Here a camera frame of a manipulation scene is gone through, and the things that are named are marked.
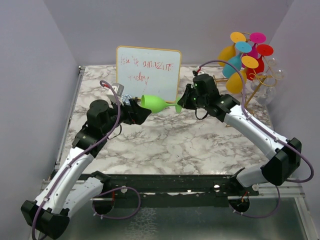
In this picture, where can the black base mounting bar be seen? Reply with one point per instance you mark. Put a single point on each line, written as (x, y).
(167, 191)

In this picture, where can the orange plastic wine glass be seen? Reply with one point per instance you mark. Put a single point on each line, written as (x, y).
(240, 77)

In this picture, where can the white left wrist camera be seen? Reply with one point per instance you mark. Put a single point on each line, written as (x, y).
(115, 92)

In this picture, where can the gold wire wine glass rack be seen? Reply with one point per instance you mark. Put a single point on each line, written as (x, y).
(223, 79)

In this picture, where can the green plastic wine glass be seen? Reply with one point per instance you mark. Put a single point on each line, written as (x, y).
(157, 104)

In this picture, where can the yellow plastic wine glass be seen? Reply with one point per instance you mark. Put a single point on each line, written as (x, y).
(230, 51)

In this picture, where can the red plastic wine glass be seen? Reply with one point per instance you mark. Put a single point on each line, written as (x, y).
(264, 50)

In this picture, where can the pink plastic wine glass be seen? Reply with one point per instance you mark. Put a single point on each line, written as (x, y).
(256, 38)

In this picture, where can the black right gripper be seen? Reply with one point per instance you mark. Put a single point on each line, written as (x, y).
(184, 102)

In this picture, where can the blue labelled round container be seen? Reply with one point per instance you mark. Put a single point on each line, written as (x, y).
(125, 98)

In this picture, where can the blue plastic wine glass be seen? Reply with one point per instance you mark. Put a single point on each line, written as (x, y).
(242, 47)

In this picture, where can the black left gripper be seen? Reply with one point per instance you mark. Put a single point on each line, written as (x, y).
(135, 114)

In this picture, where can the yellow framed whiteboard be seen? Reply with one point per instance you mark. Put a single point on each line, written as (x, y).
(148, 71)

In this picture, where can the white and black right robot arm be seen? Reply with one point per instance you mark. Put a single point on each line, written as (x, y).
(282, 154)

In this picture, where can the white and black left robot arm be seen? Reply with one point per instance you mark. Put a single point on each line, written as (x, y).
(51, 211)

